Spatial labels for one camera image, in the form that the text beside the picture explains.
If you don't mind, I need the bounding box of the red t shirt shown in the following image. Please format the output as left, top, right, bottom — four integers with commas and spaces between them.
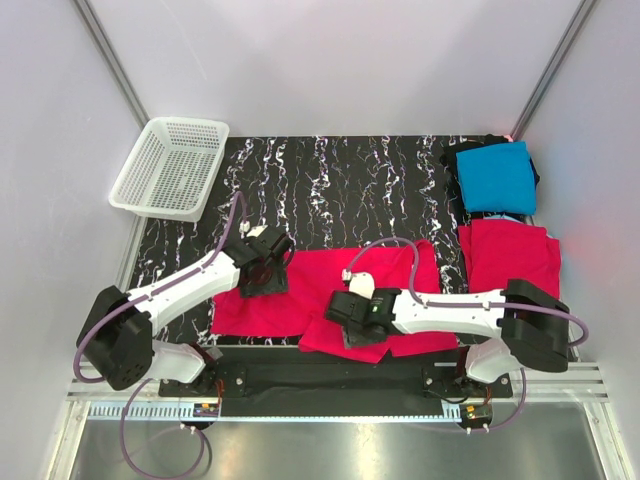
458, 218, 562, 299
211, 240, 458, 364

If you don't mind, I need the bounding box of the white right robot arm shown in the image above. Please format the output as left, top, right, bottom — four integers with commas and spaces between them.
325, 279, 570, 384

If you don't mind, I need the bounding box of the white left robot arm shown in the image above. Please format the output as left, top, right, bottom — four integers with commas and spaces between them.
73, 226, 295, 391

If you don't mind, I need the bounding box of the white plastic basket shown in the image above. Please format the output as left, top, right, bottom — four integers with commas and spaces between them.
108, 116, 230, 223

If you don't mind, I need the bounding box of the folded red t shirt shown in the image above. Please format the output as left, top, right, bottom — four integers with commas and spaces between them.
458, 218, 562, 299

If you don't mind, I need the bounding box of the folded blue t shirt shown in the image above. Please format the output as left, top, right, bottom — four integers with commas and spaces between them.
456, 142, 537, 215

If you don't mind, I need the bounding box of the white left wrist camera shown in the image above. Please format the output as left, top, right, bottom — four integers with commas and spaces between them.
239, 221, 267, 238

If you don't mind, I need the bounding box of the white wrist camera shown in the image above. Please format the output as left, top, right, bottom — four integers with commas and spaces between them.
342, 269, 375, 300
239, 221, 267, 238

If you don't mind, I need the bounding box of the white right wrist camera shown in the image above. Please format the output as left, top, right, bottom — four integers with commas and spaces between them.
342, 269, 375, 300

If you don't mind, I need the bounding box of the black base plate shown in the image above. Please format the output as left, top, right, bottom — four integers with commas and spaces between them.
159, 346, 508, 404

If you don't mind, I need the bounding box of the aluminium frame rail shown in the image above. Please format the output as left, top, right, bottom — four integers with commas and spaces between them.
69, 364, 609, 424

